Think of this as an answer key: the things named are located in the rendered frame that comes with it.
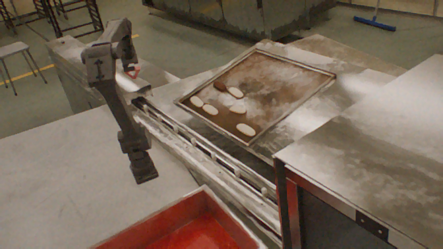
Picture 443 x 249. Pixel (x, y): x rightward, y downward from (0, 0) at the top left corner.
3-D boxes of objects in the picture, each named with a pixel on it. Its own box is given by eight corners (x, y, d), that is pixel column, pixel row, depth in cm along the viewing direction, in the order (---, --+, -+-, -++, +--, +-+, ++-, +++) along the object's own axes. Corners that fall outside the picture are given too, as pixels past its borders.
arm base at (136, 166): (130, 168, 154) (137, 185, 145) (124, 151, 150) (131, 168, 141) (150, 160, 157) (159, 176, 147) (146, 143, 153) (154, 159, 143)
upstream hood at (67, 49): (48, 53, 280) (43, 41, 276) (72, 44, 289) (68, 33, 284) (121, 111, 190) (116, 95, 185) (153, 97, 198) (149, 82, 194)
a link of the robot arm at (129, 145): (130, 164, 145) (145, 161, 145) (122, 141, 140) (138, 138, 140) (132, 149, 153) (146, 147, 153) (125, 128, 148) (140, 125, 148)
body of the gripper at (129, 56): (123, 67, 164) (120, 54, 158) (118, 51, 169) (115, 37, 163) (139, 64, 165) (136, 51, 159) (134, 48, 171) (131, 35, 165)
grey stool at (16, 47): (36, 76, 481) (20, 40, 457) (47, 83, 456) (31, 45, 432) (5, 87, 462) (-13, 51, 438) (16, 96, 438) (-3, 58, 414)
